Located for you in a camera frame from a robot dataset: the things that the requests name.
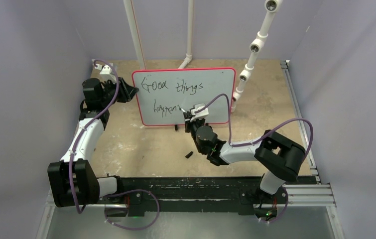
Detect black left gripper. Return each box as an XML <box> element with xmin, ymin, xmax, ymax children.
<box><xmin>101</xmin><ymin>77</ymin><xmax>138</xmax><ymax>108</ymax></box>

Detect black marker cap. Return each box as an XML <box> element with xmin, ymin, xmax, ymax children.
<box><xmin>185</xmin><ymin>151</ymin><xmax>194</xmax><ymax>159</ymax></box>

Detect pink-framed whiteboard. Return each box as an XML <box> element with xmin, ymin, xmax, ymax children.
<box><xmin>131</xmin><ymin>67</ymin><xmax>236</xmax><ymax>126</ymax></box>

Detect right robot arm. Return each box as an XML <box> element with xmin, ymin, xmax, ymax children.
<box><xmin>183</xmin><ymin>112</ymin><xmax>310</xmax><ymax>203</ymax></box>

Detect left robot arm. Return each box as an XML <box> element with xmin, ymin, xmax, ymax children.
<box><xmin>47</xmin><ymin>77</ymin><xmax>139</xmax><ymax>213</ymax></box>

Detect white PVC pole middle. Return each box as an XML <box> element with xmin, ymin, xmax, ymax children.
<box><xmin>178</xmin><ymin>0</ymin><xmax>195</xmax><ymax>69</ymax></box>

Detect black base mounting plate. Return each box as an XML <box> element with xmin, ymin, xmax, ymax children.
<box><xmin>92</xmin><ymin>176</ymin><xmax>317</xmax><ymax>218</ymax></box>

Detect white PVC pole left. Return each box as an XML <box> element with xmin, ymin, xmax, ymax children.
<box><xmin>123</xmin><ymin>0</ymin><xmax>146</xmax><ymax>70</ymax></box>

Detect white PVC pole with fittings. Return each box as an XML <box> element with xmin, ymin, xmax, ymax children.
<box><xmin>231</xmin><ymin>0</ymin><xmax>283</xmax><ymax>112</ymax></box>

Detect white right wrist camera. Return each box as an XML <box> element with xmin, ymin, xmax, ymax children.
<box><xmin>189</xmin><ymin>103</ymin><xmax>209</xmax><ymax>122</ymax></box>

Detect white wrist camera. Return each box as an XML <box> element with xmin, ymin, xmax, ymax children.
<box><xmin>189</xmin><ymin>103</ymin><xmax>209</xmax><ymax>122</ymax></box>
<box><xmin>96</xmin><ymin>63</ymin><xmax>116</xmax><ymax>84</ymax></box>

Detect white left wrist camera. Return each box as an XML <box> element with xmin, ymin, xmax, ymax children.
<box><xmin>96</xmin><ymin>63</ymin><xmax>116</xmax><ymax>84</ymax></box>

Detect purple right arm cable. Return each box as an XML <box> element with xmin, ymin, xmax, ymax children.
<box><xmin>194</xmin><ymin>94</ymin><xmax>314</xmax><ymax>225</ymax></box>

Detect right side aluminium rail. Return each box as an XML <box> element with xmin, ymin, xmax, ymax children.
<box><xmin>280</xmin><ymin>60</ymin><xmax>321</xmax><ymax>184</ymax></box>

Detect aluminium frame rail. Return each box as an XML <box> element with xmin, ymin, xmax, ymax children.
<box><xmin>36</xmin><ymin>184</ymin><xmax>344</xmax><ymax>239</ymax></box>

